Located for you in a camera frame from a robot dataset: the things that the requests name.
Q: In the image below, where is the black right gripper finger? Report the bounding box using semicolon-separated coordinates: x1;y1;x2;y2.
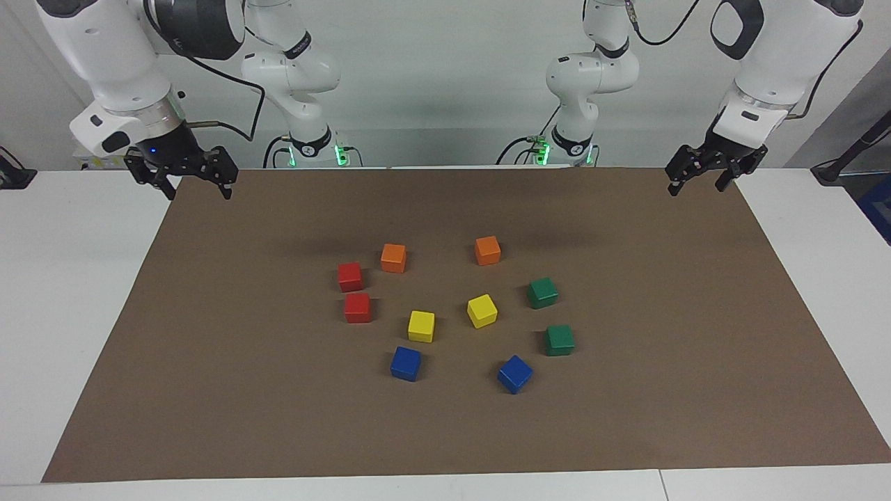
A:
202;146;239;200
124;157;176;200

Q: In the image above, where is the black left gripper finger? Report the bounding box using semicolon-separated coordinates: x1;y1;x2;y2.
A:
666;145;709;197
716;154;759;193

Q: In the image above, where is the green wooden cube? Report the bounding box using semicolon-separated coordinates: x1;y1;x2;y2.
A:
544;324;576;357
526;277;560;310

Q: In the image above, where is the white power strip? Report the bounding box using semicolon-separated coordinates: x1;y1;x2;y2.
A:
73;154;136;171

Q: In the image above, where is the black pole stand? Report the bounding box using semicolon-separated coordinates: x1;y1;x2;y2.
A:
811;111;891;186

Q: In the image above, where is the black stand foot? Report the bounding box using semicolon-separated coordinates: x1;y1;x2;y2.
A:
0;146;37;190

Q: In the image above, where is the blue crate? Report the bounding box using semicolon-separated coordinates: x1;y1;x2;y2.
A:
858;173;891;246

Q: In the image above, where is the yellow wooden cube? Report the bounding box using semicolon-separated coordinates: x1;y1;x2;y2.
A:
407;310;436;343
466;294;498;329

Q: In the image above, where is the blue wooden cube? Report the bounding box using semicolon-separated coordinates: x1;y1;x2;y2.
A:
497;355;534;395
390;346;423;383

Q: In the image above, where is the brown table mat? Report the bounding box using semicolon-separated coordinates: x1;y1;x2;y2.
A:
40;167;891;484

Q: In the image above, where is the black right arm base cable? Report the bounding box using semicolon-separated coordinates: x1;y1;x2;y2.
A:
262;134;293;169

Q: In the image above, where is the black arm base cable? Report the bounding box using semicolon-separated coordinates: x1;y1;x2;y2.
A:
496;104;561;166
262;134;293;169

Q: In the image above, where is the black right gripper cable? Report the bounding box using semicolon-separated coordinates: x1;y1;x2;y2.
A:
143;0;267;143

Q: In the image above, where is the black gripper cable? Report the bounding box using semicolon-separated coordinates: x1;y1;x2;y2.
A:
143;0;267;143
623;0;865;120

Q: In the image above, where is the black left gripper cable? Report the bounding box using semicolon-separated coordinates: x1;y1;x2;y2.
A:
623;0;865;120

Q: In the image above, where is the black left arm base cable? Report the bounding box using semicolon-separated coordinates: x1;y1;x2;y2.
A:
496;104;561;166

